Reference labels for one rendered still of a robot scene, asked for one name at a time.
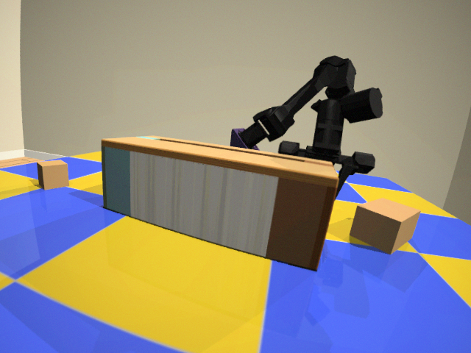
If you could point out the long orange clear-fronted box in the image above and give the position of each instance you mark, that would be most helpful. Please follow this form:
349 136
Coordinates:
274 205

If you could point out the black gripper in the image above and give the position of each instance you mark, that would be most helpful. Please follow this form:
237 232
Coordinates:
326 146

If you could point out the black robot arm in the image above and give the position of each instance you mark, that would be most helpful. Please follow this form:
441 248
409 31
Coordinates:
338 75

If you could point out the brown cube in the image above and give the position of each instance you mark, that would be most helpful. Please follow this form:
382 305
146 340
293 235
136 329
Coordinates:
53 174

